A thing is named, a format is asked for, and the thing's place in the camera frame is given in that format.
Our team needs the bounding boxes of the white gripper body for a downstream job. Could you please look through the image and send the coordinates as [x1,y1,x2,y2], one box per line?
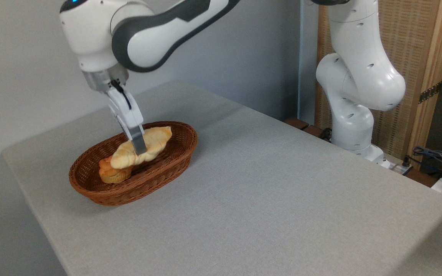
[107,85,145,133]

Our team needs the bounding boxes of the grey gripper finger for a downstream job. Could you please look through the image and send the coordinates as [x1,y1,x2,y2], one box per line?
[128,123,147,156]
[108,103,132,141]

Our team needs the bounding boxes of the pale long croissant bread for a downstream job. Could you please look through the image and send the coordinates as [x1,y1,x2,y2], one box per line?
[110,126,173,170]

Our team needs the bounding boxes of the round orange bread roll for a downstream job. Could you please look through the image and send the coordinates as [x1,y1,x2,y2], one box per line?
[99,156,132,184]

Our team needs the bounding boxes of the brown wicker basket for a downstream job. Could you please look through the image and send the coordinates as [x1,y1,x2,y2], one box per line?
[69,121,198,207]

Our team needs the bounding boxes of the metal screen hinge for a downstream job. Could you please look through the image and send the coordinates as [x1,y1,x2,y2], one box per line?
[418,81,442,104]

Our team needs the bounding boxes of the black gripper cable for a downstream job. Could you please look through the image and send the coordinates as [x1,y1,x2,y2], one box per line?
[110,80,132,110]

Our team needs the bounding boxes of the rattan screen with wooden frame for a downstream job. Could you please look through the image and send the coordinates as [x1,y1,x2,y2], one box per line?
[315,0,442,171]

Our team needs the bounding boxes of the black cable bundle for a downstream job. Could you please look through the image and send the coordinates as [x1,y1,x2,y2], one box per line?
[412,146,442,177]

